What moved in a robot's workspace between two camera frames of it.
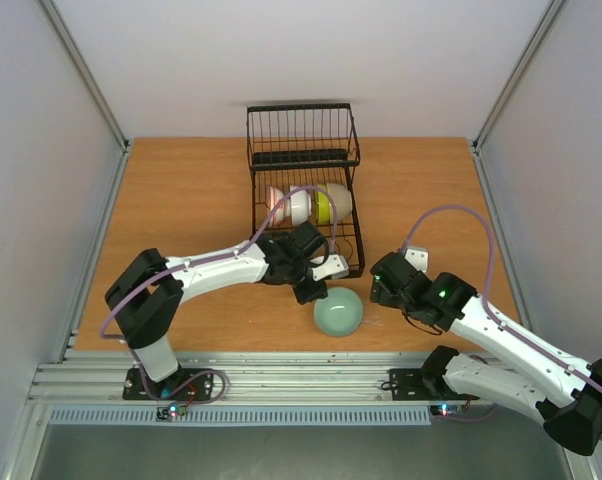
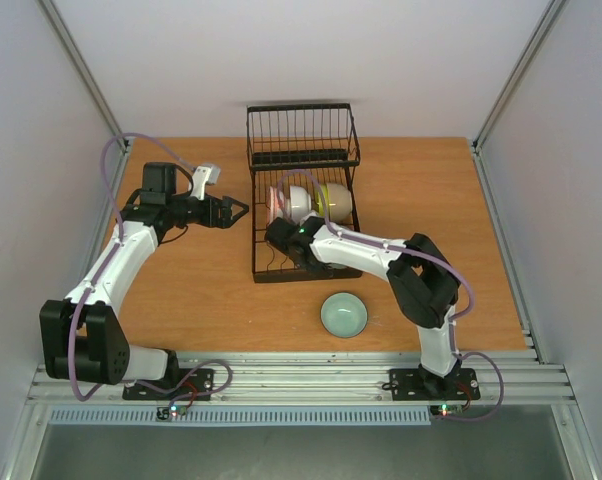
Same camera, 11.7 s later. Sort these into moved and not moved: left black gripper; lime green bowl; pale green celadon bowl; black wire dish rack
Moved: left black gripper; pale green celadon bowl
Not moved: lime green bowl; black wire dish rack
